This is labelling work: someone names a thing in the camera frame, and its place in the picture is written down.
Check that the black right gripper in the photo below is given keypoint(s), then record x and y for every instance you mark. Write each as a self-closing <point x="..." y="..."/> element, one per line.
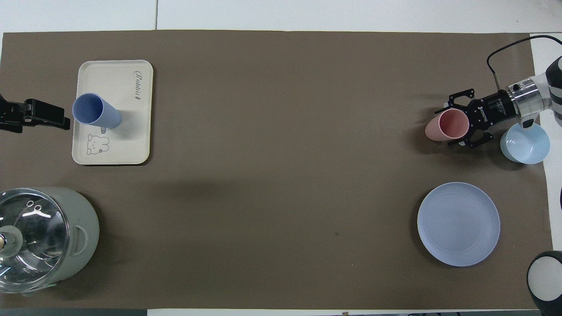
<point x="491" y="112"/>

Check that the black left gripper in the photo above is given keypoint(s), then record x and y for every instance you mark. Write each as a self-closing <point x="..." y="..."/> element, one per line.
<point x="11" y="113"/>

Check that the pink cup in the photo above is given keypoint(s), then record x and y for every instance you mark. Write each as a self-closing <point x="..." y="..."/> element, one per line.
<point x="452" y="123"/>

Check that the blue ribbed cup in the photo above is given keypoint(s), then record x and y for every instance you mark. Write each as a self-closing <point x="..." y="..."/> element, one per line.
<point x="90" y="109"/>

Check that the cream tray with rabbit print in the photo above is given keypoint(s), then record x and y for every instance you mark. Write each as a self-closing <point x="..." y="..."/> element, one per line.
<point x="131" y="131"/>

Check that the light blue bowl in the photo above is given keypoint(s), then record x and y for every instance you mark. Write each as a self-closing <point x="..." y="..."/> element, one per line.
<point x="527" y="145"/>

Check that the lavender blue plate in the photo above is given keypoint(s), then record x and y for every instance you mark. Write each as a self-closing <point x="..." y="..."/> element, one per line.
<point x="459" y="224"/>

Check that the glass pot lid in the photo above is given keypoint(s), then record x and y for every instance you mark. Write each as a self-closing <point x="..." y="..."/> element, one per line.
<point x="35" y="241"/>

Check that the grey-green electric pot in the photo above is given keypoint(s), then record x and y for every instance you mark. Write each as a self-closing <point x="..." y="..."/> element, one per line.
<point x="85" y="228"/>

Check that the brown table mat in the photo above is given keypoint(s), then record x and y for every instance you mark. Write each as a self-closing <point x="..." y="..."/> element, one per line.
<point x="281" y="175"/>

